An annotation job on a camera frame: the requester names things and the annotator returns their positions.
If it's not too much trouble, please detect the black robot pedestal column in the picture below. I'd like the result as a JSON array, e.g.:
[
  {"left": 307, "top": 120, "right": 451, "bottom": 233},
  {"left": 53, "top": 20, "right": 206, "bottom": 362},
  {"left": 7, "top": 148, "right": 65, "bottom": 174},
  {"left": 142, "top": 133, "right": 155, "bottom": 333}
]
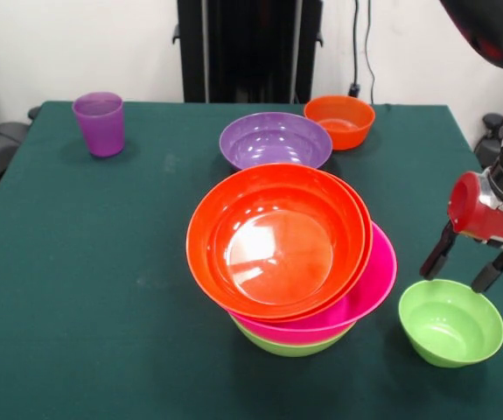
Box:
[{"left": 171, "top": 0, "right": 325, "bottom": 105}]

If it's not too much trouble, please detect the black cable with plug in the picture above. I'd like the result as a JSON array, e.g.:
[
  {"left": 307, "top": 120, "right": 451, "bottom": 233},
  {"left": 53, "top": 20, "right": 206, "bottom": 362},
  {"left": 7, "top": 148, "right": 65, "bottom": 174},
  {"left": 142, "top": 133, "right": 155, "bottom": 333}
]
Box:
[{"left": 347, "top": 0, "right": 362, "bottom": 100}]

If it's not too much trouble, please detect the small orange bowl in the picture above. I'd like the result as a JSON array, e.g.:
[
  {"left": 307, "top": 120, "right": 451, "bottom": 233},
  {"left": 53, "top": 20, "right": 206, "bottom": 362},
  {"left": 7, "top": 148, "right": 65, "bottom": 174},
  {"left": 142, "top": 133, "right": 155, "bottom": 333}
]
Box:
[{"left": 303, "top": 94, "right": 376, "bottom": 152}]

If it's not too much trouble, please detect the purple bowl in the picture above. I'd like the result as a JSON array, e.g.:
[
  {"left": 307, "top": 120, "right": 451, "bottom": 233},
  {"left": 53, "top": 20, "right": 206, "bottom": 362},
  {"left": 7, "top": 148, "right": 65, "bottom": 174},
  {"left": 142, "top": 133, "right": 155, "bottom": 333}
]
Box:
[{"left": 219, "top": 111, "right": 334, "bottom": 172}]

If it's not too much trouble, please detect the gray pedestal leg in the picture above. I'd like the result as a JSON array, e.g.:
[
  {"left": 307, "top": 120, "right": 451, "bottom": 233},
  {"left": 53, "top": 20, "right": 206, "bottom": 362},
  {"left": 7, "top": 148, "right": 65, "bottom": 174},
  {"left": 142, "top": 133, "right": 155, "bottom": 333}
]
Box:
[
  {"left": 473, "top": 112, "right": 503, "bottom": 170},
  {"left": 0, "top": 106, "right": 42, "bottom": 180}
]

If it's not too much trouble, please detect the large orange bowl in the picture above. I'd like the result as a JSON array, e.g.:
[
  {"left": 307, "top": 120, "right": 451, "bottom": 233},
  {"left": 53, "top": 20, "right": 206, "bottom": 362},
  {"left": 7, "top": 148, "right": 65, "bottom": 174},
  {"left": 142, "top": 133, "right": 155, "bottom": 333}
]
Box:
[
  {"left": 185, "top": 163, "right": 366, "bottom": 310},
  {"left": 209, "top": 172, "right": 374, "bottom": 321}
]

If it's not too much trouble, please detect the dark green tablecloth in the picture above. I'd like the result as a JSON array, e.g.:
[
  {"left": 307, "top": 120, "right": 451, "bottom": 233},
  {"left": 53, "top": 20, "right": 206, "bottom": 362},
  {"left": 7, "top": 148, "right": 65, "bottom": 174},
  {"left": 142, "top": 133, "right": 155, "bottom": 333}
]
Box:
[{"left": 0, "top": 101, "right": 503, "bottom": 420}]

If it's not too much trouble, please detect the large pink bowl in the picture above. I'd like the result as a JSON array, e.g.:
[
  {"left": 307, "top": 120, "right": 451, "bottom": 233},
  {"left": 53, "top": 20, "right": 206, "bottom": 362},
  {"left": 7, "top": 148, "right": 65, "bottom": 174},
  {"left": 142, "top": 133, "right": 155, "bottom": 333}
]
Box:
[{"left": 228, "top": 222, "right": 399, "bottom": 346}]

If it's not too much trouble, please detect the small green bowl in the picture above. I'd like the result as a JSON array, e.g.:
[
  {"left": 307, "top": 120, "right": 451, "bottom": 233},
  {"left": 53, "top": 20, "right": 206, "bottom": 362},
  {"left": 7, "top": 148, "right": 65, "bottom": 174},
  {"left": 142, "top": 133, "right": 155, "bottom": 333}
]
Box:
[{"left": 397, "top": 278, "right": 503, "bottom": 369}]

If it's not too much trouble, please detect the thin black wall cable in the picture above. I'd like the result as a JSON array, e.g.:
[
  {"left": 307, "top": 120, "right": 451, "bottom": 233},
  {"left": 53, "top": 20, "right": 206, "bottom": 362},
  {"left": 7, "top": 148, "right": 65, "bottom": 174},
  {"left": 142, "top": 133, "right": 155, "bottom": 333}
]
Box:
[{"left": 364, "top": 0, "right": 379, "bottom": 106}]

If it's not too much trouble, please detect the purple cup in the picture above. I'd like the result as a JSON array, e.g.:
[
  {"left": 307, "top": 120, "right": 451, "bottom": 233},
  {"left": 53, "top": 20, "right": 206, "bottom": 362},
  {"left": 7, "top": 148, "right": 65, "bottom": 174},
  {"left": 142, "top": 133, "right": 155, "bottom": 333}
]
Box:
[{"left": 71, "top": 91, "right": 125, "bottom": 158}]

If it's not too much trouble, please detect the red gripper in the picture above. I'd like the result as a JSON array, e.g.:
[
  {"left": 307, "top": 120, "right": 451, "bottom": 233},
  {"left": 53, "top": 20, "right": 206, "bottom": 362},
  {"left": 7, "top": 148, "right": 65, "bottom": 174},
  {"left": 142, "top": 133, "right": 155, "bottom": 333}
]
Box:
[{"left": 419, "top": 171, "right": 503, "bottom": 294}]

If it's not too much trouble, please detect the large green bowl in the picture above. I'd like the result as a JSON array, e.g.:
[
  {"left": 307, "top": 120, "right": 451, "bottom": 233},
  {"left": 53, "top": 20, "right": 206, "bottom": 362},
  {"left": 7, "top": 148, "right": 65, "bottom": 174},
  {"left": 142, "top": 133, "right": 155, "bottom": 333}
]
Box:
[{"left": 232, "top": 318, "right": 357, "bottom": 358}]

